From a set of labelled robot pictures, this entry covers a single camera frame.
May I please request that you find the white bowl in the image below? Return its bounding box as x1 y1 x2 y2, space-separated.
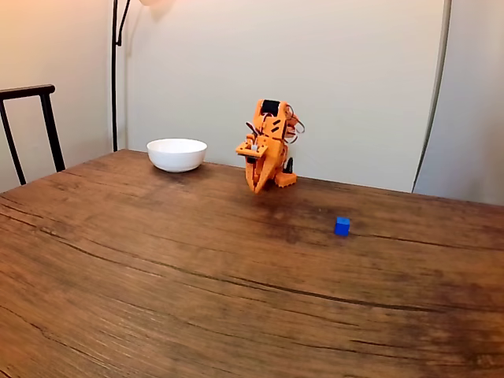
146 137 208 173

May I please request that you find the black floor lamp pole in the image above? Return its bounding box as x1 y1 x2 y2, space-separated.
111 0 132 153

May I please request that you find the grey curved pole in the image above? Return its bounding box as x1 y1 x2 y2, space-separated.
411 0 453 194

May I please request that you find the orange camera mount bracket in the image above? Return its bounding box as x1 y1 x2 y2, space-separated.
235 141 270 162

